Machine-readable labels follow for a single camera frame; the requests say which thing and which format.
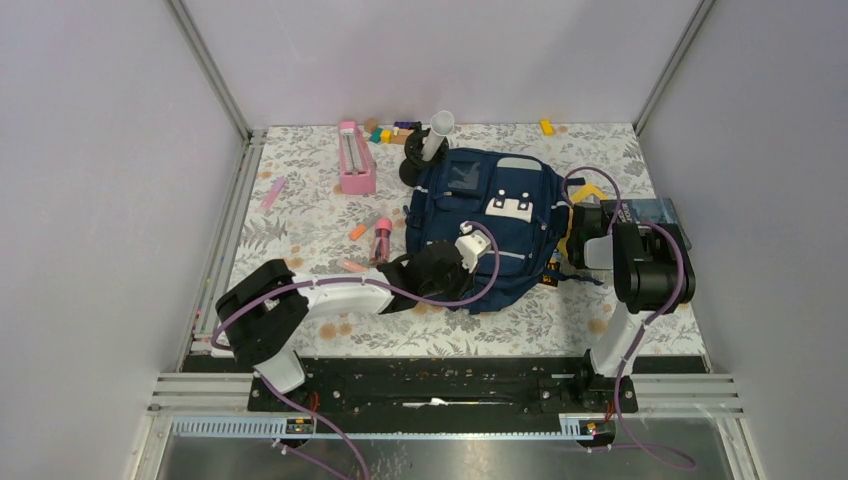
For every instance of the pink-capped marker tube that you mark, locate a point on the pink-capped marker tube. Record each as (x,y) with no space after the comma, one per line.
(381,247)

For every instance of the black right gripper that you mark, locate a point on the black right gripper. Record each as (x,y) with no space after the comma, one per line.
(606,223)

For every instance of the orange yellow highlighter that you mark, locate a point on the orange yellow highlighter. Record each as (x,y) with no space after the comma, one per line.
(351,266)

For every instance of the navy blue backpack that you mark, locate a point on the navy blue backpack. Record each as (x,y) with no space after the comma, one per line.
(518,198)

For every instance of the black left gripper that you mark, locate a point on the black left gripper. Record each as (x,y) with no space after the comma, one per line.
(465,283)

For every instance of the yellow block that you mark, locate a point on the yellow block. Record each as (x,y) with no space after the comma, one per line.
(546,127)

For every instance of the pink rack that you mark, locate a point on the pink rack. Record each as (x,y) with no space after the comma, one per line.
(356,165)

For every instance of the black round stand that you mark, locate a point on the black round stand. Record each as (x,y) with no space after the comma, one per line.
(414,164)

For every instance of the wooden block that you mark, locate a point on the wooden block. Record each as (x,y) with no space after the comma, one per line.
(400,136)

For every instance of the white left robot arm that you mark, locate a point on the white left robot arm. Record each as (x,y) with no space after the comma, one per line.
(259,316)

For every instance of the white cylinder on stand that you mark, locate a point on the white cylinder on stand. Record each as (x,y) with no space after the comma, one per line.
(441,125)

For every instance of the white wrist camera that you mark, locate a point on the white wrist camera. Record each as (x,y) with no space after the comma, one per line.
(472,244)
(598,253)

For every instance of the pink highlighter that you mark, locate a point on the pink highlighter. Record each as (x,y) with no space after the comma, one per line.
(272,195)

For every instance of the treehouse paperback book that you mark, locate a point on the treehouse paperback book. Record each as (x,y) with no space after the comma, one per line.
(551,274)

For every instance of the green block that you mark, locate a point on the green block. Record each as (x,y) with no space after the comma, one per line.
(376,135)

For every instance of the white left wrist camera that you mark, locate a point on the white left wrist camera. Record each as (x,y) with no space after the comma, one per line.
(472,244)

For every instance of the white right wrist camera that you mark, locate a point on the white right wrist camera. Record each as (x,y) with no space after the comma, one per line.
(598,253)

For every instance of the yellow paperback book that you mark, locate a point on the yellow paperback book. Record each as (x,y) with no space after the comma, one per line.
(588,194)

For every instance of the dark blue hardcover book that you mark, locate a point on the dark blue hardcover book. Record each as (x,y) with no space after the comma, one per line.
(656,210)

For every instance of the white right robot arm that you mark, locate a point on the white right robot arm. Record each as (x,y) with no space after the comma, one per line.
(642,243)

